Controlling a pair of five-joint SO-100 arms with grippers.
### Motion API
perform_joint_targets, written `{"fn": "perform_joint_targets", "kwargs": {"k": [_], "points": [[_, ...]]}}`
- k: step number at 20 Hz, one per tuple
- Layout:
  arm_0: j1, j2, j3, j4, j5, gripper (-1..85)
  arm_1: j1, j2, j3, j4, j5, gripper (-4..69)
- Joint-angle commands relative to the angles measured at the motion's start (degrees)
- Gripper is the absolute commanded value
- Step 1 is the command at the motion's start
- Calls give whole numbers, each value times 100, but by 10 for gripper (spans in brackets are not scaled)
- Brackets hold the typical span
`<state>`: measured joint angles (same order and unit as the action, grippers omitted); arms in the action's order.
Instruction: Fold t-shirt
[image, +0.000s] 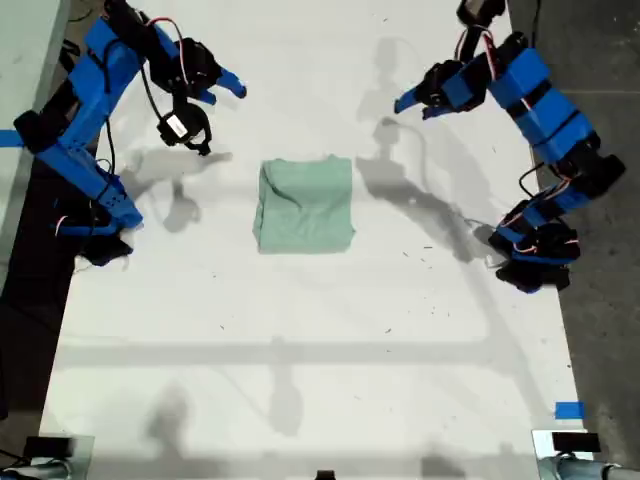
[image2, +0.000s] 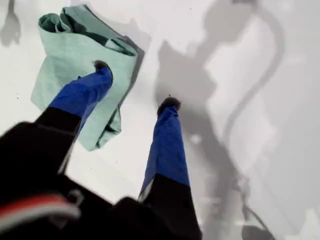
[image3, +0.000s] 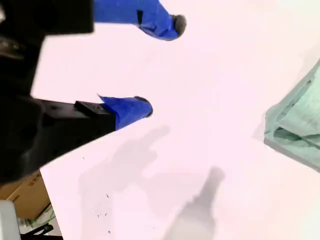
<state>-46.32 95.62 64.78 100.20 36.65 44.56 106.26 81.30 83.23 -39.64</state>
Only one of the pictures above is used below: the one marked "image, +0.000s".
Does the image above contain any small black box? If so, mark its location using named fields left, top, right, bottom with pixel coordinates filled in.
left=551, top=432, right=601, bottom=452
left=23, top=435, right=72, bottom=457

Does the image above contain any black bracket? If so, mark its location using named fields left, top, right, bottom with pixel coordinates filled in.
left=58, top=42, right=82, bottom=72

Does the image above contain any grey metal tube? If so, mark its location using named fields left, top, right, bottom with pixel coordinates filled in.
left=539, top=455, right=640, bottom=480
left=0, top=458, right=74, bottom=480

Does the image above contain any black camera cable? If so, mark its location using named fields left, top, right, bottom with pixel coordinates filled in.
left=499, top=0, right=544, bottom=51
left=102, top=39, right=171, bottom=174

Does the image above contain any pale green t-shirt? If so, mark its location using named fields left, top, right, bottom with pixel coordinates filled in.
left=251, top=154, right=357, bottom=256

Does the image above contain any shiny metal plate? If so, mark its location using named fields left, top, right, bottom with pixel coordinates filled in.
left=530, top=428, right=597, bottom=480
left=37, top=433, right=96, bottom=480

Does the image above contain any black camera box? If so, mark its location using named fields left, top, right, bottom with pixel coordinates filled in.
left=156, top=110, right=195, bottom=148
left=456, top=0, right=507, bottom=27

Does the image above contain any black camera stalk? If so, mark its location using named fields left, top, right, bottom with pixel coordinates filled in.
left=172, top=92, right=214, bottom=158

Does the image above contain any red white servo wire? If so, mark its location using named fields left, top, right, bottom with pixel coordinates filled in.
left=455, top=24, right=504, bottom=69

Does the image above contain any pale side table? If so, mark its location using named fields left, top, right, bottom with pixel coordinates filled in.
left=0, top=0, right=72, bottom=301

